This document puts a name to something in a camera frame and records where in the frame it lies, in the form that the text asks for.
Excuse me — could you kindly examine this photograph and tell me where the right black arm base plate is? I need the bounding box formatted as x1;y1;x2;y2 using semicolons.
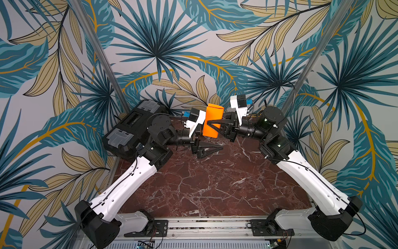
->
246;220;294;238

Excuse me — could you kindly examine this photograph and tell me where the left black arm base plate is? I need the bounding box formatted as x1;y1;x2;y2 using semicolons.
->
124;220;169;238

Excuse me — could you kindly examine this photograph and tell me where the right aluminium frame post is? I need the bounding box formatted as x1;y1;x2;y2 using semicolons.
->
282;0;353;116

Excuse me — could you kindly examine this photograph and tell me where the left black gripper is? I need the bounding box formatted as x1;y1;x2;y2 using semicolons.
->
164;118;223;159

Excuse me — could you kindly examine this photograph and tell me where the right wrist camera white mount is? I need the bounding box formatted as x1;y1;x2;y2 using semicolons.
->
230;94;253;126

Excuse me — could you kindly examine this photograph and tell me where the black plastic toolbox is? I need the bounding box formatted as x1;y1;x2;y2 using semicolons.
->
102;100;166;162

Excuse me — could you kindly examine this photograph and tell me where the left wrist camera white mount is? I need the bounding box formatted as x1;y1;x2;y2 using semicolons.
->
183;108;206;138

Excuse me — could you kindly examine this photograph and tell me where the left aluminium frame post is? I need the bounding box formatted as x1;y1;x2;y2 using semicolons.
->
69;0;130;113

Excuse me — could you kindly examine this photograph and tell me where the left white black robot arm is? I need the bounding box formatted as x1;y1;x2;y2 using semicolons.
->
75;109;213;249

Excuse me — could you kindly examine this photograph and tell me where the green circuit board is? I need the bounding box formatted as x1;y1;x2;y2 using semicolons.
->
136;241;154;249

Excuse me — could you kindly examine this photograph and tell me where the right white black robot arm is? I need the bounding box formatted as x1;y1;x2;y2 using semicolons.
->
205;106;362;241

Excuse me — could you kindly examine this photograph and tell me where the aluminium frame post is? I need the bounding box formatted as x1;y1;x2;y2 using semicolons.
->
282;0;353;116
69;0;130;113

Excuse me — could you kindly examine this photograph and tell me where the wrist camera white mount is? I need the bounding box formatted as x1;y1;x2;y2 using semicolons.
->
230;94;253;126
183;108;206;138

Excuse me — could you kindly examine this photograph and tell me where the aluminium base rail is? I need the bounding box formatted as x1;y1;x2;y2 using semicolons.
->
108;216;345;249

